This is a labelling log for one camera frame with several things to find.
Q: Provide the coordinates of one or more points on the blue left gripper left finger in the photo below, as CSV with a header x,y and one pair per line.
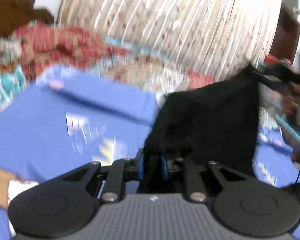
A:
x,y
139,164

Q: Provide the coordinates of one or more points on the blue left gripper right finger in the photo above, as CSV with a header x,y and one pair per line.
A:
x,y
164,167

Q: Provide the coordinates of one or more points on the black pants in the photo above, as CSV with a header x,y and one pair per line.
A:
x,y
217,122

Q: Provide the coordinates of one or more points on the right hand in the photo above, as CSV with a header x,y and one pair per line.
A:
x,y
289,99

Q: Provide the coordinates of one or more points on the floral beige curtain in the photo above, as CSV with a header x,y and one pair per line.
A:
x,y
213,37

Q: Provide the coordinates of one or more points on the blue printed bedsheet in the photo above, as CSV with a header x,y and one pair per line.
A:
x,y
77,136

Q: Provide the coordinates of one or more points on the teal patterned pillow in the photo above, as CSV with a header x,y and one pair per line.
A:
x,y
11,85

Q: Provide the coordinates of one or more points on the red floral quilt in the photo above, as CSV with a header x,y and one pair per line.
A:
x,y
36,47

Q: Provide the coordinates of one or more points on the carved wooden headboard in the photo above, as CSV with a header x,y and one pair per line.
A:
x,y
15,13

